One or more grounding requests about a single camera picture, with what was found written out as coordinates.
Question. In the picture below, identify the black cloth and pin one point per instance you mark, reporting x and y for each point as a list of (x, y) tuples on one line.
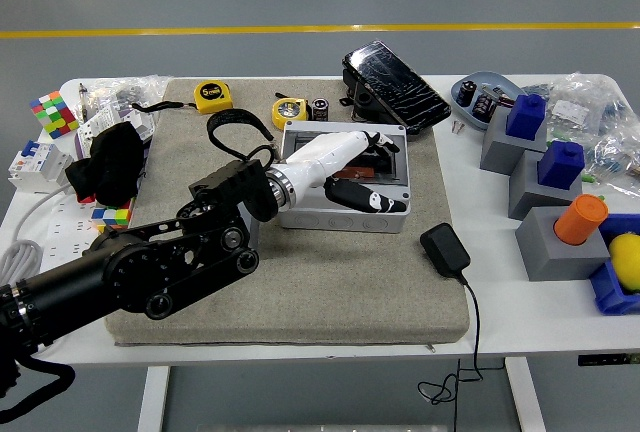
[(112, 162)]

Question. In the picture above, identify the yellow tape measure chrome face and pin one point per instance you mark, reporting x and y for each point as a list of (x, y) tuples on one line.
[(289, 113)]

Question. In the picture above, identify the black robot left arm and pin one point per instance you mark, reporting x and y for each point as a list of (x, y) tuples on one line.
[(150, 262)]

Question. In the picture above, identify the black table control panel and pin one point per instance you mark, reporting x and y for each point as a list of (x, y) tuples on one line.
[(607, 359)]

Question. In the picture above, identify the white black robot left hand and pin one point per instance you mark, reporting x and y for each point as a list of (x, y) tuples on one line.
[(330, 152)]

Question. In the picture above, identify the clear plastic bags of parts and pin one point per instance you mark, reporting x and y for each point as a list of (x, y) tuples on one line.
[(600, 117)]

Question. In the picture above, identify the clear pen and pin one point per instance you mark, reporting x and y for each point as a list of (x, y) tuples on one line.
[(83, 102)]

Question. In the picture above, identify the grey-brown mat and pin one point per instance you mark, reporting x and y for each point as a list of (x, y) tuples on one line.
[(325, 282)]

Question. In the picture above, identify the blue plastic bin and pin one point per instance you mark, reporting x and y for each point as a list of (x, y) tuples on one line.
[(607, 297)]

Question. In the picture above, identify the white switch module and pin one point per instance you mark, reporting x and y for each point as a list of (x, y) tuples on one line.
[(135, 119)]

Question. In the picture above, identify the black tablet stand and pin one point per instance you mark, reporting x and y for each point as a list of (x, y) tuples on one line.
[(365, 102)]

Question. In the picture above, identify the black capacitor cylinder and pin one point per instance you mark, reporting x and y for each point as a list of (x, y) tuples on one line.
[(468, 93), (485, 105), (320, 109)]

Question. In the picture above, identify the white blue circuit breaker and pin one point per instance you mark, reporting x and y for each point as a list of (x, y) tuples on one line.
[(35, 167)]

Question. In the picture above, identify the black power adapter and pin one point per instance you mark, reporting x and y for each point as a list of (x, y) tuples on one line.
[(445, 252)]

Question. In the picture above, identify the white table leg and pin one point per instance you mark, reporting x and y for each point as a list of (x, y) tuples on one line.
[(525, 397), (152, 397)]

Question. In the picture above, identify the colourful puzzle cube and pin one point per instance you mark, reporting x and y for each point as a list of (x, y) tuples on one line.
[(54, 114), (117, 214)]

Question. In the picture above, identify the yellow lemon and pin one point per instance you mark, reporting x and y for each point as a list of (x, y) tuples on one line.
[(627, 262)]

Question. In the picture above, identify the blue-grey dish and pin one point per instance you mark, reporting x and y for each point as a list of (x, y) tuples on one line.
[(472, 114)]

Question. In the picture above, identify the white power strip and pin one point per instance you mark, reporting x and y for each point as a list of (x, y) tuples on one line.
[(65, 232)]

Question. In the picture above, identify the grey electrical box with lid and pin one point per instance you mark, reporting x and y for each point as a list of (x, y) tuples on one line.
[(345, 219)]

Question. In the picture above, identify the blue block battery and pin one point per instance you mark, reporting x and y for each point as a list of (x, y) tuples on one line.
[(525, 117), (561, 167)]

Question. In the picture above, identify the clear plastic bag of parts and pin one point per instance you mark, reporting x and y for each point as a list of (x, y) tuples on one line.
[(125, 92)]

